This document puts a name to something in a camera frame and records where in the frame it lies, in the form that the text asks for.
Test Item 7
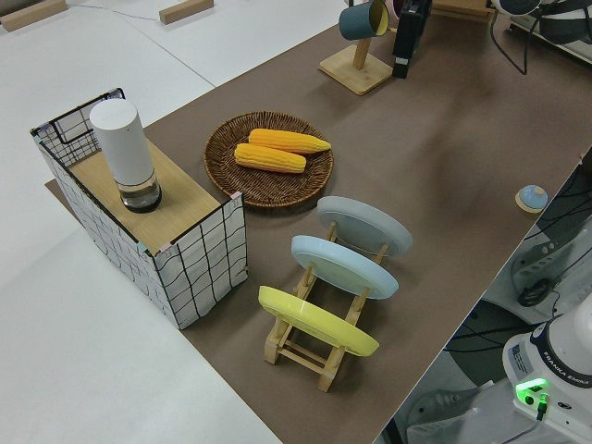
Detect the blue dome bell wooden base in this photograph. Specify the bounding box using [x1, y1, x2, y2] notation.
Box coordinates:
[515, 184, 549, 214]

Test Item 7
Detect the brown table mat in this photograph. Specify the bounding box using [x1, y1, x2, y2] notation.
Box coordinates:
[44, 20, 592, 444]

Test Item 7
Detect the white cylindrical humidifier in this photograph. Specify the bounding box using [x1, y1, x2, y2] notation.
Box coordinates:
[89, 99, 163, 214]

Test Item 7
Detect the wooden mug tree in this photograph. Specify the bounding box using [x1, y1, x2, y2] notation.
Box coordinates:
[318, 35, 395, 97]

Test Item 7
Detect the white grid pattern storage box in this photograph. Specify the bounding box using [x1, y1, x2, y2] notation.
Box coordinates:
[30, 86, 251, 330]

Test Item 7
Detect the yellow plate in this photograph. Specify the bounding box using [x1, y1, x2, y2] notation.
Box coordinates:
[257, 285, 380, 357]

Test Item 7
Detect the teal mug with yellow interior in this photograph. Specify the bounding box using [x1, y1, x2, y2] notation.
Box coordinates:
[339, 0, 390, 41]

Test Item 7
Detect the grey plate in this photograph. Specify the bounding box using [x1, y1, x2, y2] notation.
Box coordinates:
[316, 195, 413, 258]

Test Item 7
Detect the wooden block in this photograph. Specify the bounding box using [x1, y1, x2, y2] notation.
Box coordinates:
[432, 0, 496, 19]
[158, 0, 215, 25]
[0, 0, 68, 32]

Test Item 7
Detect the wooden plate rack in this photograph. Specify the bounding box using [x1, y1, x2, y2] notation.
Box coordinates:
[263, 221, 389, 393]

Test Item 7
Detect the brown wicker basket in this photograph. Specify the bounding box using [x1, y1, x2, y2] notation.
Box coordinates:
[203, 110, 335, 209]

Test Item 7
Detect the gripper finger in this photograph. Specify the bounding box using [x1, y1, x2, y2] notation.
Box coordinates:
[391, 43, 421, 79]

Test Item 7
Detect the yellow corn cob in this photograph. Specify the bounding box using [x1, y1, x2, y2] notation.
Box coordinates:
[234, 142, 307, 175]
[248, 128, 333, 155]

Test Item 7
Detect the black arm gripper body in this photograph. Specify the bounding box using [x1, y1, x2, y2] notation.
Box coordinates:
[394, 0, 434, 46]

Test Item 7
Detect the light blue plate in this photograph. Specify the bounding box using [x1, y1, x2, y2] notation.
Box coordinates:
[290, 234, 400, 301]

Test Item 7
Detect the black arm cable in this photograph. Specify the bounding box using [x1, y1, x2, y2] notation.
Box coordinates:
[489, 0, 543, 76]

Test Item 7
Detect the wooden lid board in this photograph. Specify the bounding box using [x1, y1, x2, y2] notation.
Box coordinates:
[68, 138, 221, 246]

